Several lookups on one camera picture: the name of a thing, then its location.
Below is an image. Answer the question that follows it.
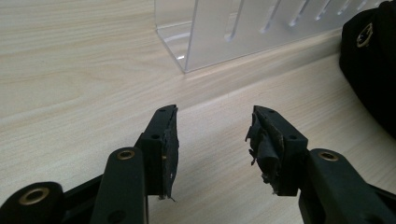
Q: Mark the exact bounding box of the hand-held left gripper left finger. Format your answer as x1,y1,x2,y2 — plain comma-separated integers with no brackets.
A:
134,104,180,201

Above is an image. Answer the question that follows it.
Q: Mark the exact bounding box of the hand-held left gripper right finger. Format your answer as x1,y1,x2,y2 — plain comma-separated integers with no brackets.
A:
245,105,309,197

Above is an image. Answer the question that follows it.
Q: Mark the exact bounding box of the clear acrylic slotted rack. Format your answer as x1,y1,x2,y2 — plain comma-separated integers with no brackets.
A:
153,0,385,75

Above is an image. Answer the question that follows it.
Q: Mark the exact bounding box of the black cloth with brass eyelet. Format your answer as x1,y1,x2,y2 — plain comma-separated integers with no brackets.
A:
338,0,396,140

